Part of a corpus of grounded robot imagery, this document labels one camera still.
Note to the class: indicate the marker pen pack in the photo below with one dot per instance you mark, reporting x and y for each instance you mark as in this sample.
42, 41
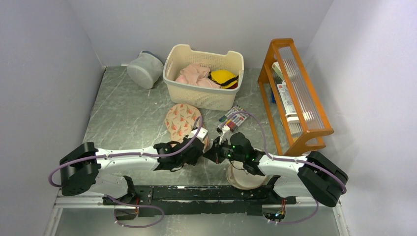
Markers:
233, 120

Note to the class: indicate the pink cloth in basket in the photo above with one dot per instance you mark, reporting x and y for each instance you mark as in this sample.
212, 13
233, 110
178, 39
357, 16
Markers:
196, 75

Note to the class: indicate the floral mesh laundry bag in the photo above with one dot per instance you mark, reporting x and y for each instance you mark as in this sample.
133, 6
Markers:
180, 121

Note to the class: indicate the orange wooden rack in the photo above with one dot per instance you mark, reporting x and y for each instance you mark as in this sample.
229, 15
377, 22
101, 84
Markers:
313, 122

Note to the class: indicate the white box in rack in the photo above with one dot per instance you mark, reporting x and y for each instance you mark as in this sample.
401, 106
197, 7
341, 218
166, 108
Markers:
286, 100

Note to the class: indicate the yellow black cloth in basket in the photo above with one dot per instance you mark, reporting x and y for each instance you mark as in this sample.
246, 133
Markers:
224, 78

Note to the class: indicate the cream plastic laundry basket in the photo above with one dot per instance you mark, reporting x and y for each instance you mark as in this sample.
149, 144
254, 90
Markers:
181, 56

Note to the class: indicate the grey round mesh bag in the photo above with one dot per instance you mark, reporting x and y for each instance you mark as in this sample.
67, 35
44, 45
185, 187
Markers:
145, 70

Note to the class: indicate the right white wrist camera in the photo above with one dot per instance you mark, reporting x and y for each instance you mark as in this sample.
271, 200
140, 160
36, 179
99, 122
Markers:
224, 133

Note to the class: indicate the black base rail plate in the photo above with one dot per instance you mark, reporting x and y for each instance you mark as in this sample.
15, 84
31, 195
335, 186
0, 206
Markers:
209, 199

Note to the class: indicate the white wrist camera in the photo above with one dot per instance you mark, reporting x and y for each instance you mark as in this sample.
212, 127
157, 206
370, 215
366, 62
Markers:
224, 133
200, 134

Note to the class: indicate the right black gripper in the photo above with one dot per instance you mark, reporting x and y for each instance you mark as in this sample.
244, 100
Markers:
214, 153

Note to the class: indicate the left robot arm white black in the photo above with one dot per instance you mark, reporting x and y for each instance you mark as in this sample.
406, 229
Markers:
88, 168

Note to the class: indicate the beige round glasses pouch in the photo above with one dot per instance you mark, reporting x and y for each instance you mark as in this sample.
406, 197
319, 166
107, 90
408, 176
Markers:
241, 179

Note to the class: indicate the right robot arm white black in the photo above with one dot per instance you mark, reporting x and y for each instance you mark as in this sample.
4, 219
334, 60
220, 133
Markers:
311, 175

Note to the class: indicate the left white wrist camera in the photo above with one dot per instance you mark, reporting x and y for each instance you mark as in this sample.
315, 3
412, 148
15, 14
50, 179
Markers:
200, 134

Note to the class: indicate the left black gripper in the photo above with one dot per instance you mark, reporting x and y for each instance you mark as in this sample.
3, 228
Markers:
184, 138

